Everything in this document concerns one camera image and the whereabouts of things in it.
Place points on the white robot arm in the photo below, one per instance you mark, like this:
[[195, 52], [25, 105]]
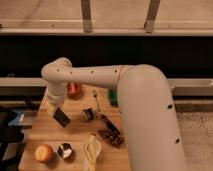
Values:
[[145, 101]]

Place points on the dark grapes bunch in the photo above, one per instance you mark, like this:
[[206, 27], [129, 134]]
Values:
[[110, 138]]

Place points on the black eraser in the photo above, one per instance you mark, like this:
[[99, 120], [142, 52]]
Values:
[[61, 117]]

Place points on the small metal cup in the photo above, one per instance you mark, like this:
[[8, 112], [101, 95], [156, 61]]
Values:
[[65, 150]]

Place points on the red bowl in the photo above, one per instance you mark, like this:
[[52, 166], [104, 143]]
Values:
[[73, 90]]

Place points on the black handled knife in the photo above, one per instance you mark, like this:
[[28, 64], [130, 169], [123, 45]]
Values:
[[108, 123]]

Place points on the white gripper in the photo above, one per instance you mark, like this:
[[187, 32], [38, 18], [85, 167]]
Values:
[[55, 96]]

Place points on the yellow banana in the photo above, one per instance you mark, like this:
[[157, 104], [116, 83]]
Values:
[[91, 160]]

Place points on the small black metal can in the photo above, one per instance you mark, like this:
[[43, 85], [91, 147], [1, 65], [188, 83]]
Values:
[[89, 114]]

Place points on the green plastic bin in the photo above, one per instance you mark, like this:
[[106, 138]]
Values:
[[112, 97]]

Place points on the black chair with blue item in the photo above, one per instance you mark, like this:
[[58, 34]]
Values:
[[14, 128]]

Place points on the red yellow apple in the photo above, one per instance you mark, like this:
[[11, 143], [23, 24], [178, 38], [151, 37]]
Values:
[[43, 153]]

